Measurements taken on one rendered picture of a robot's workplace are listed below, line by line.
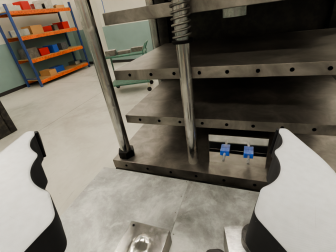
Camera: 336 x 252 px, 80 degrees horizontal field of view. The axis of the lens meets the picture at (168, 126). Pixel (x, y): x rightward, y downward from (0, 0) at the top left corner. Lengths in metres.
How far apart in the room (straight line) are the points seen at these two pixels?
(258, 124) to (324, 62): 0.32
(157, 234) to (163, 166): 0.45
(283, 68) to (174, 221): 0.71
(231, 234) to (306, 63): 0.63
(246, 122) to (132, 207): 0.63
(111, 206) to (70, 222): 0.17
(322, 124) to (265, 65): 0.33
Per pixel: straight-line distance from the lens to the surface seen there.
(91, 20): 1.02
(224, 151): 1.02
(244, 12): 1.13
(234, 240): 0.71
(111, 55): 4.66
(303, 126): 1.00
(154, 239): 0.76
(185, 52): 0.85
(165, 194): 0.96
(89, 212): 1.02
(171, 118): 1.04
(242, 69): 0.88
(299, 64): 0.89
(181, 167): 1.10
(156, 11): 0.95
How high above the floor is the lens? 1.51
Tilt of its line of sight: 30 degrees down
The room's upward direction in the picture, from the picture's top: 9 degrees counter-clockwise
